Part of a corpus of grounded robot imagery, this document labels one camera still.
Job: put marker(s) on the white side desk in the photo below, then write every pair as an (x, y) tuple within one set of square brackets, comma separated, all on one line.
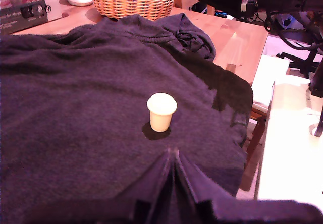
[(285, 145)]

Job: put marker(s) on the dark green book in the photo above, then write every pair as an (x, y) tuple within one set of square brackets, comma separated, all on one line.
[(17, 19)]

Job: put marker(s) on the cream coffee capsule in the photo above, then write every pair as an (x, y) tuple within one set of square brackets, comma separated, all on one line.
[(161, 108)]

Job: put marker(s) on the wooden stool with white seat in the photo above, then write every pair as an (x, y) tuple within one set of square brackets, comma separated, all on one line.
[(270, 82)]

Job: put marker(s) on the black office chair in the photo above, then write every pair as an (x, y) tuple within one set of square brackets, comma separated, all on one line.
[(302, 62)]

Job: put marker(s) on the dark blue cloth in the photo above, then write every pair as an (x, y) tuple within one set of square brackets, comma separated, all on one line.
[(75, 95)]

